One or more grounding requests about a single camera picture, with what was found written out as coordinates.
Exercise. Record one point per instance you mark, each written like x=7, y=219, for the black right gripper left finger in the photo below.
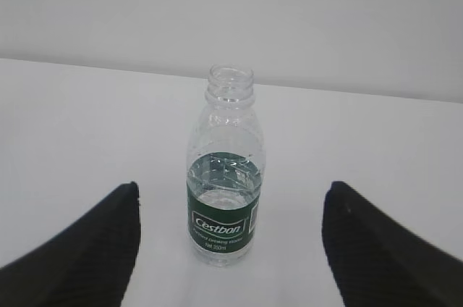
x=89, y=263

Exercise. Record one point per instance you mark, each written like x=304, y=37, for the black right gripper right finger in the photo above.
x=375, y=261

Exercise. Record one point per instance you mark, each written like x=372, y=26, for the clear water bottle green label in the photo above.
x=226, y=162

